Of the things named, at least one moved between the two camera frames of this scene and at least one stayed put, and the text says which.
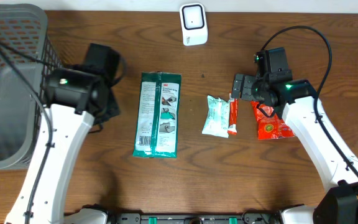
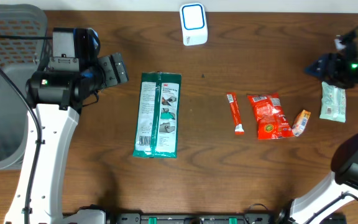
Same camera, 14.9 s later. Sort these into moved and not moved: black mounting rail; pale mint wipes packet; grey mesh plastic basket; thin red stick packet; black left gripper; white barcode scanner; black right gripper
Moved: thin red stick packet; black right gripper; black left gripper; pale mint wipes packet
Not moved: grey mesh plastic basket; black mounting rail; white barcode scanner
